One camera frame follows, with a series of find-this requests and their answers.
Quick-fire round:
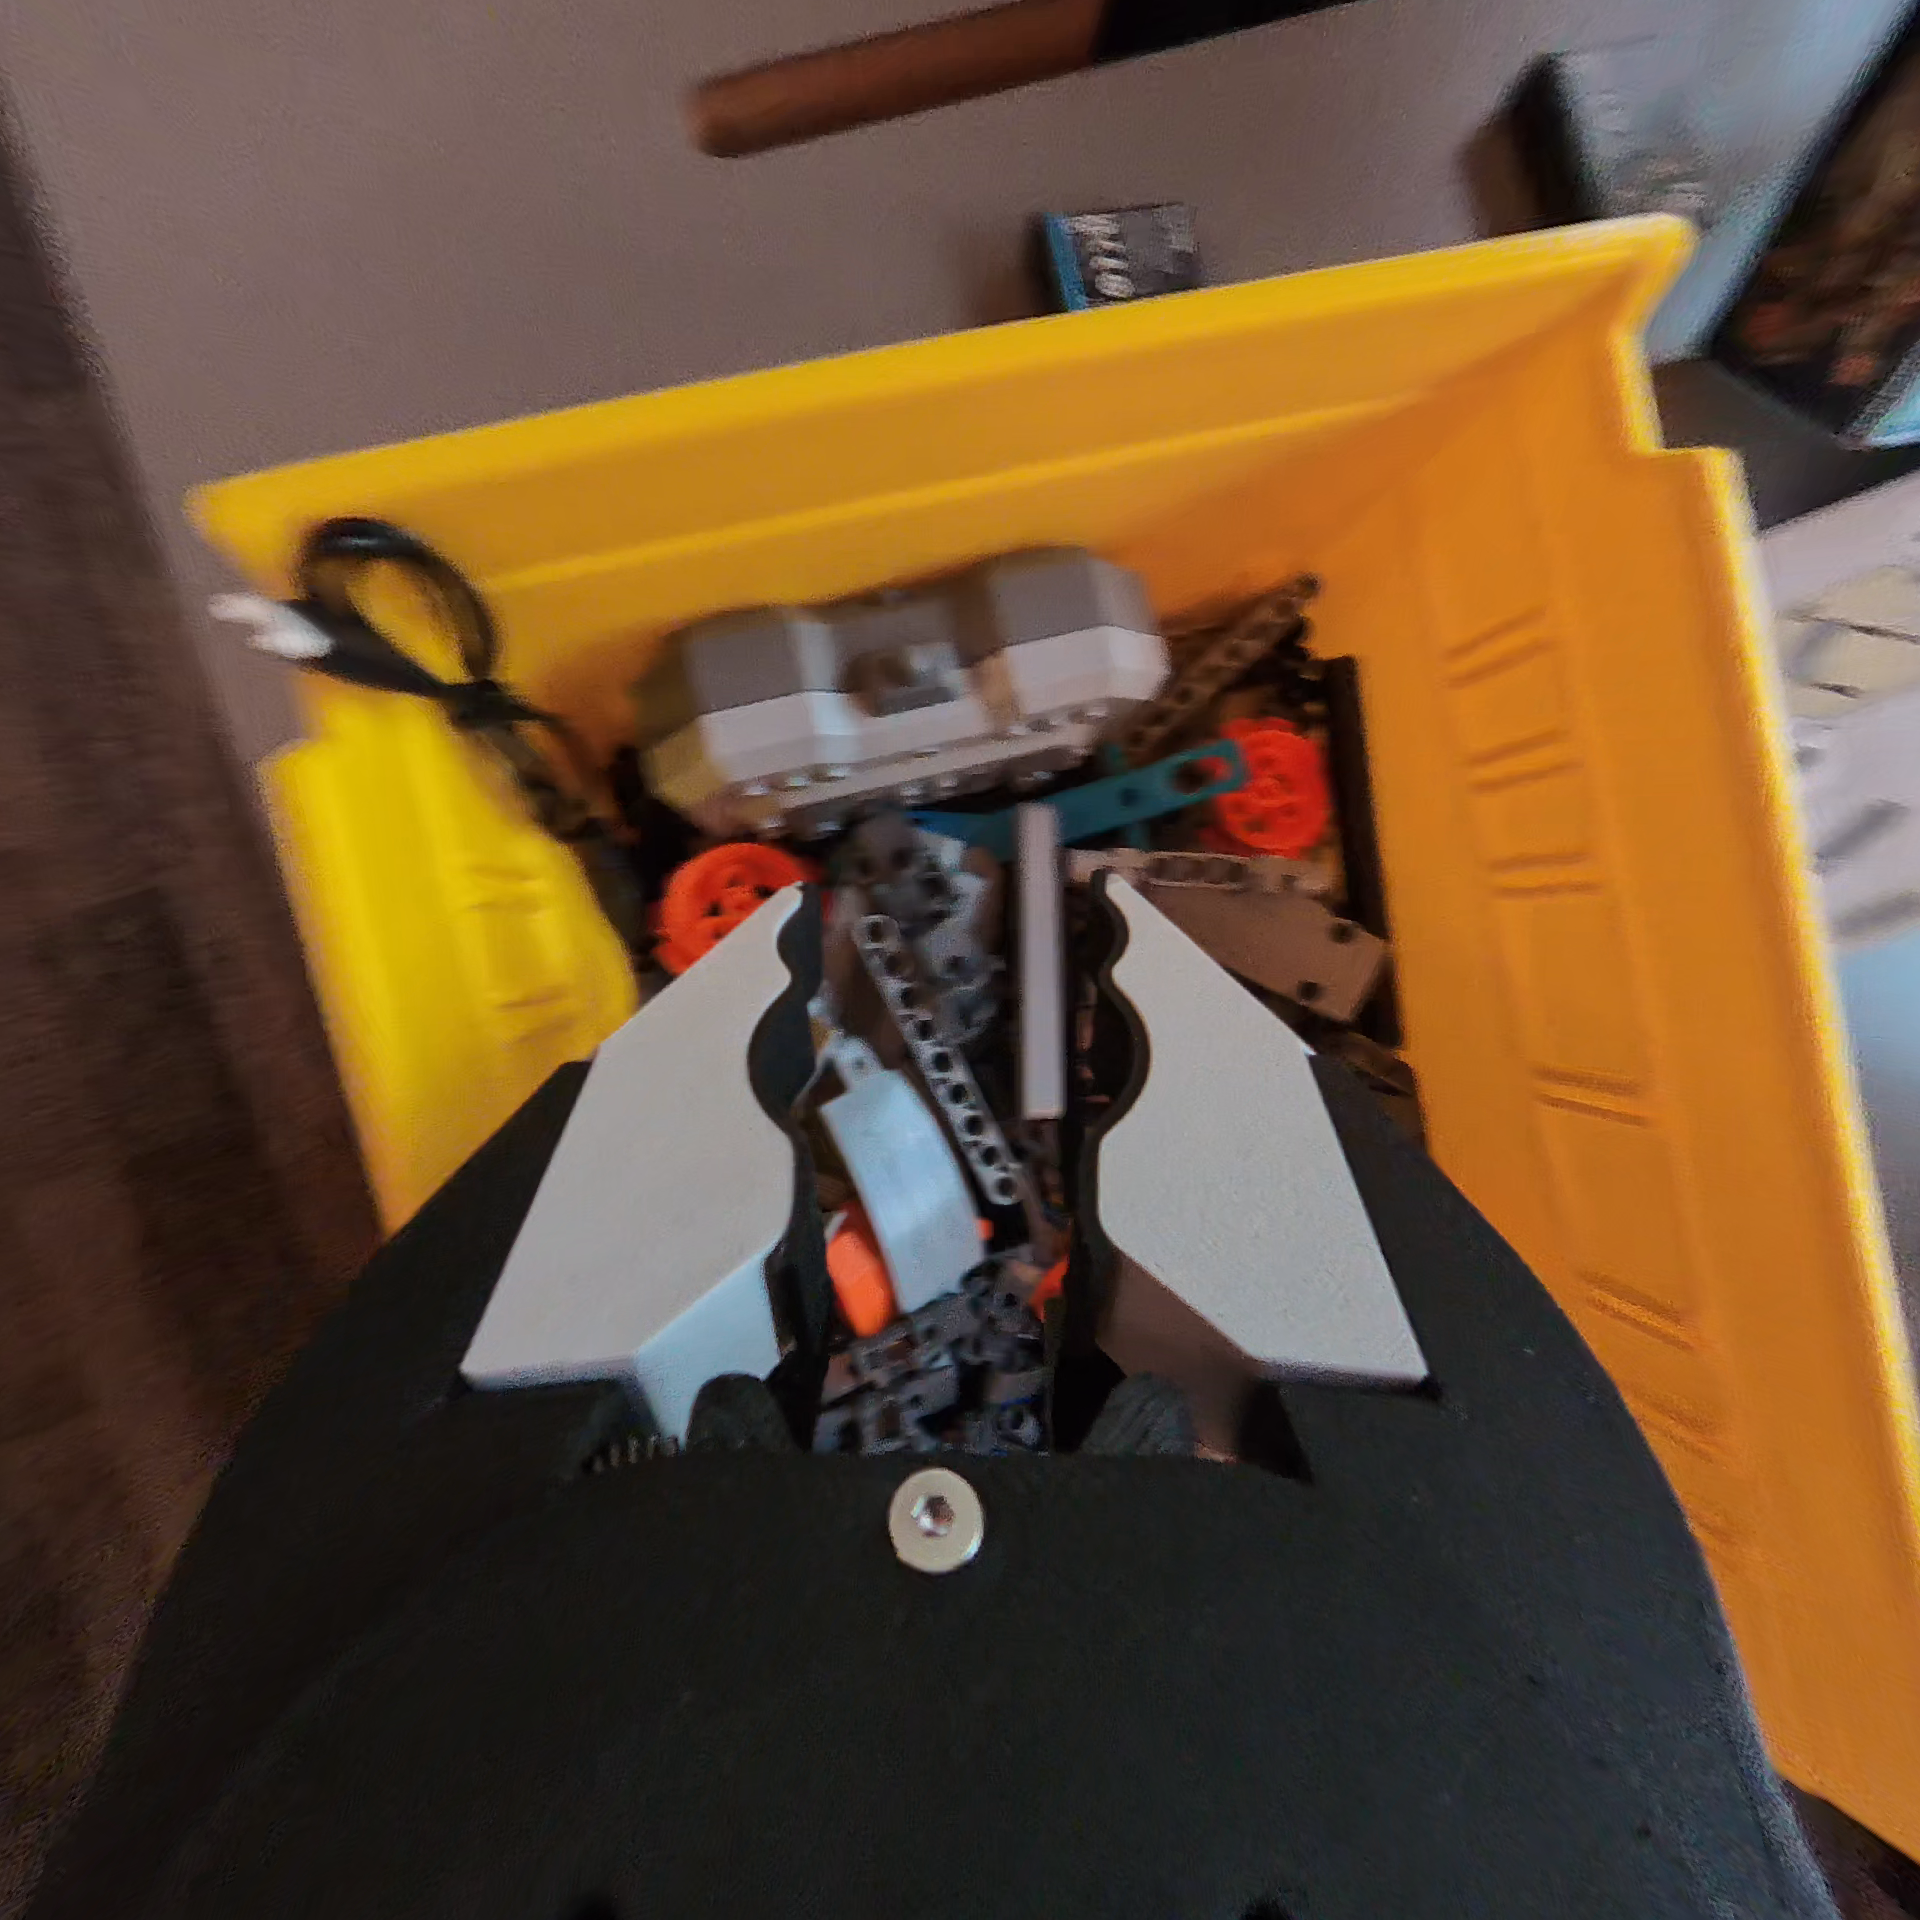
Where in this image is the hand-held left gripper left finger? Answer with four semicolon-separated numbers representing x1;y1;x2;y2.
459;882;829;1439

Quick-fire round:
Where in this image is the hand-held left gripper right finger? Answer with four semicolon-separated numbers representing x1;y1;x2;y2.
1068;872;1431;1460

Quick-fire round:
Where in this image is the pile of toy building parts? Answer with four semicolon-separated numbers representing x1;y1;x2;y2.
608;576;1420;1455

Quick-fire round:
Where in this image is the yellow plastic bin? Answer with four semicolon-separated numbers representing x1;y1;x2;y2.
187;214;1920;1862

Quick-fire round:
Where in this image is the orange toy wheel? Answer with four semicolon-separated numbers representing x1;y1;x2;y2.
655;842;818;976
1211;717;1336;860

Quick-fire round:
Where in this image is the teal brick separator tool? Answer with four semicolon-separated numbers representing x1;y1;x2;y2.
915;742;1247;848

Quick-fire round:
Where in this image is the grey white toy motor block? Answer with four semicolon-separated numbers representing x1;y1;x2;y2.
637;545;1173;834

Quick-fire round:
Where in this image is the building instruction booklet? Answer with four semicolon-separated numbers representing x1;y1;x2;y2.
1756;487;1920;946

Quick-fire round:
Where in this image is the black box with blue edge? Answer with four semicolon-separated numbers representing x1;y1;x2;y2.
1040;200;1203;313

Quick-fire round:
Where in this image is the dark printed cardboard box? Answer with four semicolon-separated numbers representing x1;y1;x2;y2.
1709;0;1920;452

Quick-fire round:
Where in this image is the brown wooden bar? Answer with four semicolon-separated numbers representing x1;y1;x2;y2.
687;0;1114;159

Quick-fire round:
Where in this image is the black cable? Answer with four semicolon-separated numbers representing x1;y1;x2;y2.
211;516;632;840

